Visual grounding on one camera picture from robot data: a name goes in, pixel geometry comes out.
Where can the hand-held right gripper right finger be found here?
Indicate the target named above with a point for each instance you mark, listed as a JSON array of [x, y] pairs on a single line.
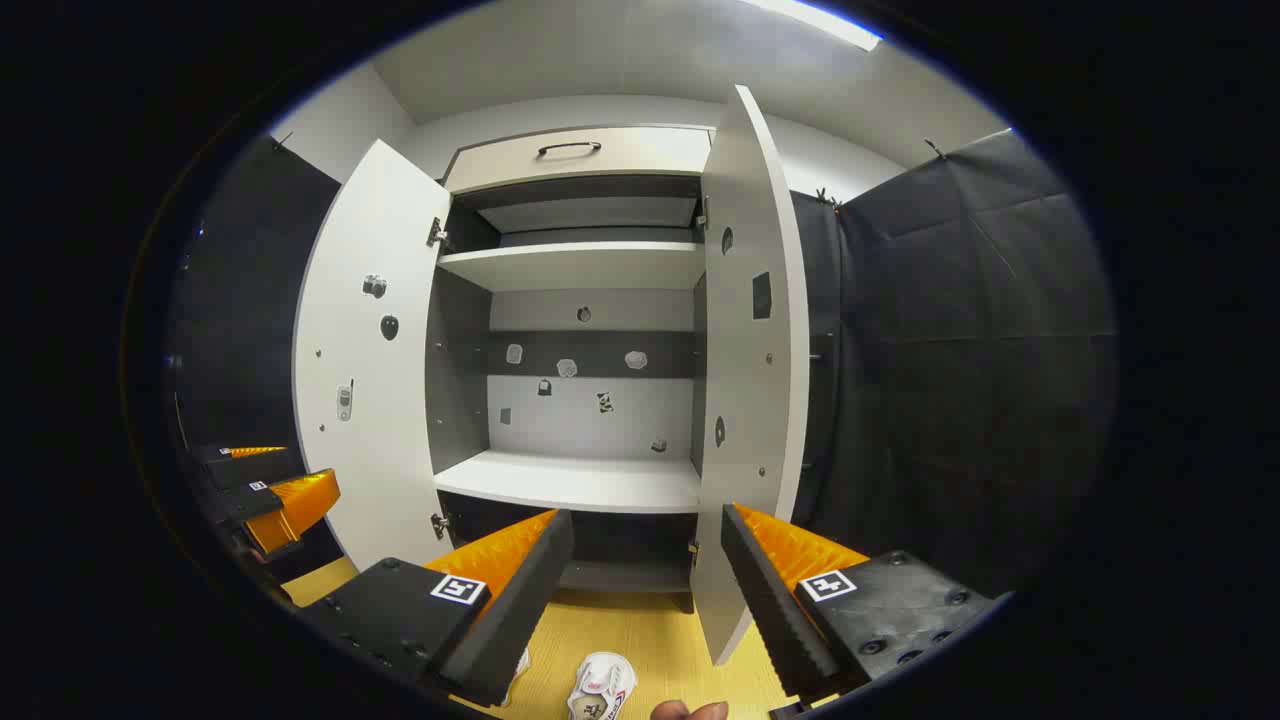
[[775, 610]]

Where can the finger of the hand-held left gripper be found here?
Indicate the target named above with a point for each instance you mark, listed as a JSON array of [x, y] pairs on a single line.
[[250, 470], [300, 505]]

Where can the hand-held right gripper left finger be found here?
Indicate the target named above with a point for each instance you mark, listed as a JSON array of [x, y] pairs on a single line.
[[500, 620]]

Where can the white shoe cabinet door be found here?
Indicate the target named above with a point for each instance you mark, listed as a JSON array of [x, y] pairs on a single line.
[[750, 400], [370, 450]]

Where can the white shoe cabinet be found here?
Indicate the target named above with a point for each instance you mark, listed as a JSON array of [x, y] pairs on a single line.
[[580, 480]]

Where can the white cabinet drawer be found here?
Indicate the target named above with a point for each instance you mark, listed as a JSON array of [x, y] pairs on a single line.
[[640, 155]]

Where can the black cloth clip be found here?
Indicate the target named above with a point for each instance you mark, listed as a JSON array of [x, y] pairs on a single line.
[[935, 150], [827, 196]]

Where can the ceiling light strip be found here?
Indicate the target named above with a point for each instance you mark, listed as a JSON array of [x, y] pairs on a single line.
[[815, 20]]

